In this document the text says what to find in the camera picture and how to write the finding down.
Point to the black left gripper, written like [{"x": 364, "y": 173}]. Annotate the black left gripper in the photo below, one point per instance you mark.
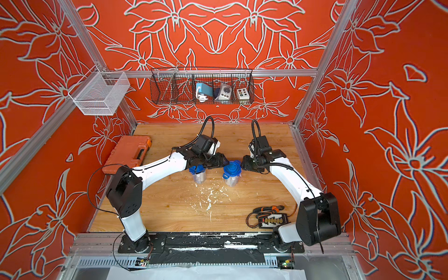
[{"x": 220, "y": 161}]

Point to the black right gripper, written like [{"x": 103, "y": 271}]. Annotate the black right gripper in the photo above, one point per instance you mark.
[{"x": 245, "y": 164}]

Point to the blue lid of jar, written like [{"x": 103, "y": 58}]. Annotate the blue lid of jar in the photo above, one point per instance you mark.
[
  {"x": 233, "y": 169},
  {"x": 195, "y": 170}
]

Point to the clear jar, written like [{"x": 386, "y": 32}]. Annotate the clear jar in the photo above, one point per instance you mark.
[
  {"x": 199, "y": 178},
  {"x": 231, "y": 181}
]

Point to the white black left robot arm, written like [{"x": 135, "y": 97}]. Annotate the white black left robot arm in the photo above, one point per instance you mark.
[{"x": 126, "y": 188}]

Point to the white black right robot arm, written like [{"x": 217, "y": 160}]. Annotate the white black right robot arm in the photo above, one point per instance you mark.
[{"x": 318, "y": 217}]

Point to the orange black pliers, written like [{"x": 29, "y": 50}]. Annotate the orange black pliers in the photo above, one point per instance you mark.
[{"x": 269, "y": 209}]

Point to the black charger board with connectors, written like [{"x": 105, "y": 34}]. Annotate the black charger board with connectors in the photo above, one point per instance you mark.
[{"x": 272, "y": 221}]

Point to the white button box in basket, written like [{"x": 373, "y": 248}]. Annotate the white button box in basket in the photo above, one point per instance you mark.
[{"x": 243, "y": 95}]

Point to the white grey device in basket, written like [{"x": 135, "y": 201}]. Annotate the white grey device in basket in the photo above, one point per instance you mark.
[{"x": 224, "y": 93}]

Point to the blue white item in basket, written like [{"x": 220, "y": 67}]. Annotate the blue white item in basket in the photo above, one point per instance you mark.
[{"x": 203, "y": 92}]

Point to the orange plastic tool case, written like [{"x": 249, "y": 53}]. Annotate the orange plastic tool case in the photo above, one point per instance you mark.
[{"x": 129, "y": 151}]

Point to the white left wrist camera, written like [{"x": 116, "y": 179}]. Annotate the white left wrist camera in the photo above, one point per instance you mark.
[{"x": 214, "y": 147}]

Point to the black wire wall basket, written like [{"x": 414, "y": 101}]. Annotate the black wire wall basket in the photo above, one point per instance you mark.
[{"x": 176, "y": 86}]

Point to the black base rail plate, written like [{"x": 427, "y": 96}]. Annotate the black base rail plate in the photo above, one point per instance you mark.
[{"x": 263, "y": 242}]

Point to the clear plastic wall bin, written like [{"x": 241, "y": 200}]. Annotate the clear plastic wall bin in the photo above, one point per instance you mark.
[{"x": 99, "y": 95}]

